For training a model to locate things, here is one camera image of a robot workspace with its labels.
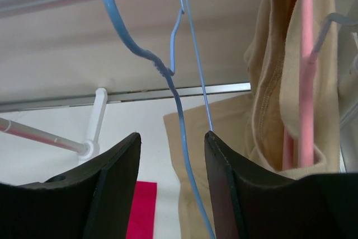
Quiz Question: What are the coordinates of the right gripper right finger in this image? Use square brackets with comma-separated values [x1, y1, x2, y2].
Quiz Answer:
[205, 132, 357, 238]

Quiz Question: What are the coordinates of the white clothes rack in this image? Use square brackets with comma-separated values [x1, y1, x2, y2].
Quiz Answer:
[0, 0, 358, 164]

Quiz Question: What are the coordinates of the red t-shirt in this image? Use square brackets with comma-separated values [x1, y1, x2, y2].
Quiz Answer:
[126, 181, 157, 239]

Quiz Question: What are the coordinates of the blue wire hanger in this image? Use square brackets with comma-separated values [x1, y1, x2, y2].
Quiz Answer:
[94, 0, 218, 239]

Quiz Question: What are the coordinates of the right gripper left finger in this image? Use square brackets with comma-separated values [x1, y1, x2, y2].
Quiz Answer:
[1, 133, 141, 238]

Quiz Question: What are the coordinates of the beige tank top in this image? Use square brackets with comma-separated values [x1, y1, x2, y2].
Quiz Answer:
[163, 0, 340, 238]

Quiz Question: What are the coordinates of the pink hanger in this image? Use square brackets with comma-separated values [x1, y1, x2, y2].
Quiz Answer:
[289, 0, 317, 167]

